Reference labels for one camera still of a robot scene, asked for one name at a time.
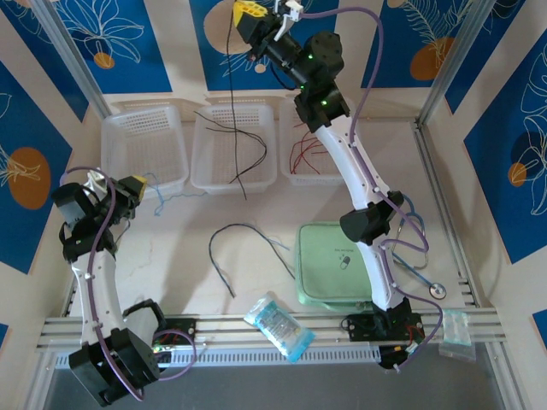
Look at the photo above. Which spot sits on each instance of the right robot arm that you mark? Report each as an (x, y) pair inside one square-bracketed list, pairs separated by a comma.
[(367, 171)]

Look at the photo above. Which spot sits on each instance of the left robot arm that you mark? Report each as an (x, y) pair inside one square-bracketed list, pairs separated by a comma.
[(100, 294)]

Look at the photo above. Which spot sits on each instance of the clear perforated plastic basket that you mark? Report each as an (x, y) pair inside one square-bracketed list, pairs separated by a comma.
[(213, 162), (141, 145), (287, 136)]

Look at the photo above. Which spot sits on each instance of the black controller board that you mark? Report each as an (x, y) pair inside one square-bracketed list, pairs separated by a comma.
[(395, 358), (166, 352)]

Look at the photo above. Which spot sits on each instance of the blue plastic packet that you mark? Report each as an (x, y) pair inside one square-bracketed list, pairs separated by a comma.
[(278, 329)]

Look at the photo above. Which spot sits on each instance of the green zip pouch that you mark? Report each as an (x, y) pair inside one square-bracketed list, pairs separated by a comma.
[(325, 265)]

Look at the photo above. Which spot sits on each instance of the blue stethoscope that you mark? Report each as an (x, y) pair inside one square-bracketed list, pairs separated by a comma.
[(437, 291)]

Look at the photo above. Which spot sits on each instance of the small clear zip bag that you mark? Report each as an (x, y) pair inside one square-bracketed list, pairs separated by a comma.
[(459, 337)]

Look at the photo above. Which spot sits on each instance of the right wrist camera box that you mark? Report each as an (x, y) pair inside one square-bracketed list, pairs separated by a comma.
[(287, 15)]

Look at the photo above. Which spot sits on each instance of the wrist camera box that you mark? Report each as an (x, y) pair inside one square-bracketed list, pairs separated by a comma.
[(96, 183), (287, 15)]

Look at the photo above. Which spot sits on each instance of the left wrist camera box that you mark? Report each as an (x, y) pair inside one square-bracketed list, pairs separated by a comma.
[(96, 183)]

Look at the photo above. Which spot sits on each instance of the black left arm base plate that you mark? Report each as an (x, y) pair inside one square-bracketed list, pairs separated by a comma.
[(184, 329)]

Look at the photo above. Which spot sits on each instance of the aluminium frame post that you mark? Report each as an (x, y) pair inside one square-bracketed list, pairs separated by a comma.
[(453, 55), (72, 55)]

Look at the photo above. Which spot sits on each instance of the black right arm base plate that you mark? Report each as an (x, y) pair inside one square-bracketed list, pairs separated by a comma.
[(361, 329)]

